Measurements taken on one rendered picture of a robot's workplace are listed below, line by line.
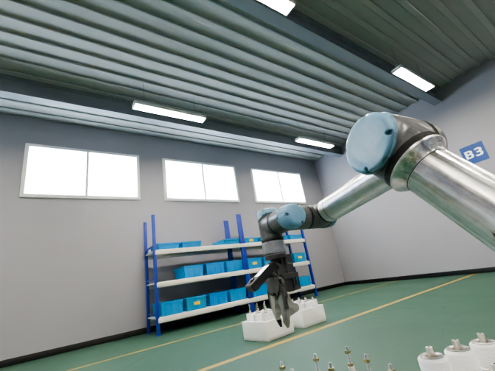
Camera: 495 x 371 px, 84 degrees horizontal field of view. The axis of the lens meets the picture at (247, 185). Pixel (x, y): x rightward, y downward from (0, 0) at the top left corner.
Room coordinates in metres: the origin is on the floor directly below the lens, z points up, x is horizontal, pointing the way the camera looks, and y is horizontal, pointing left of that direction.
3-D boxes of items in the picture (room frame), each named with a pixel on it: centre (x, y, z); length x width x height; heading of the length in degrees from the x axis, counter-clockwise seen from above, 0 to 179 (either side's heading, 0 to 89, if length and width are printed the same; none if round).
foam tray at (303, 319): (3.68, -0.40, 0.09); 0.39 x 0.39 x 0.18; 39
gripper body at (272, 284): (0.93, -0.06, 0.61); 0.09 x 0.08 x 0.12; 119
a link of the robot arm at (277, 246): (0.93, -0.05, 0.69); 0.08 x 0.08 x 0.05
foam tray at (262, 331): (3.30, 0.03, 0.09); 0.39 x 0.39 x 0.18; 43
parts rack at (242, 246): (5.96, 0.47, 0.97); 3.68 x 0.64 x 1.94; 126
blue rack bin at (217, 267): (5.52, 0.99, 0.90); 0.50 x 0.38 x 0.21; 35
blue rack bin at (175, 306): (5.03, 1.70, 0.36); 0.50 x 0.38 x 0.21; 37
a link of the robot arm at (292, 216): (0.85, -0.12, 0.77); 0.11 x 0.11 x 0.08; 29
